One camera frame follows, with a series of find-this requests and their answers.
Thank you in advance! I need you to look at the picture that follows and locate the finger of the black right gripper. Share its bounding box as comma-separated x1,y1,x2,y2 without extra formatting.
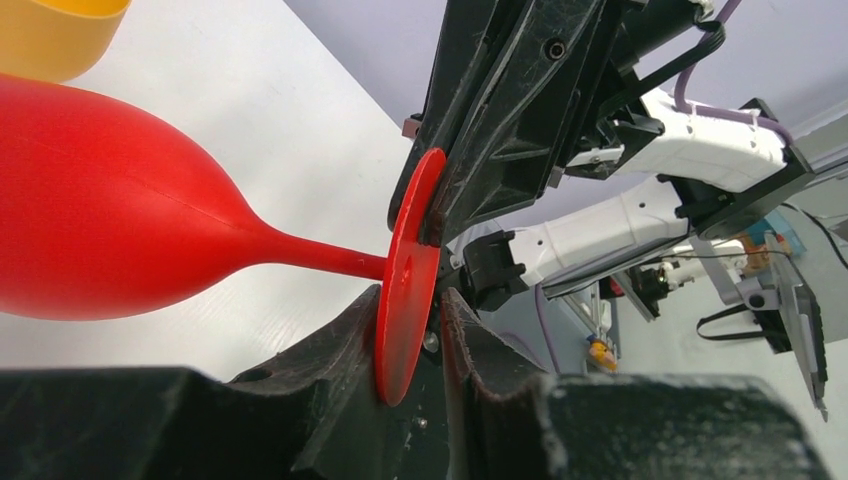
387,1,625,245

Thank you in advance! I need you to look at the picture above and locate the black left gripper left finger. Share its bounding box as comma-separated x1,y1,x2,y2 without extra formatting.
1,285,449,479

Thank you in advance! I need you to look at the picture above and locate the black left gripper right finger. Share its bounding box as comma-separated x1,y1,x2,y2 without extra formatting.
440,288,829,479

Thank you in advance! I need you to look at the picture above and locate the red wine glass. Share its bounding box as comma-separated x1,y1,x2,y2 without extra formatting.
1,75,446,406

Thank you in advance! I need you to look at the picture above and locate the yellow wine glass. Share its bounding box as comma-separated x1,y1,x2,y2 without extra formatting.
1,0,130,83

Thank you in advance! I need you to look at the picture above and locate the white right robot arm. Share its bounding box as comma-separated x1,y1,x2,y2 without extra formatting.
388,1,814,311

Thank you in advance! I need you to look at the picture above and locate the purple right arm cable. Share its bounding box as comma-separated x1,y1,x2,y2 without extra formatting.
672,0,796,144

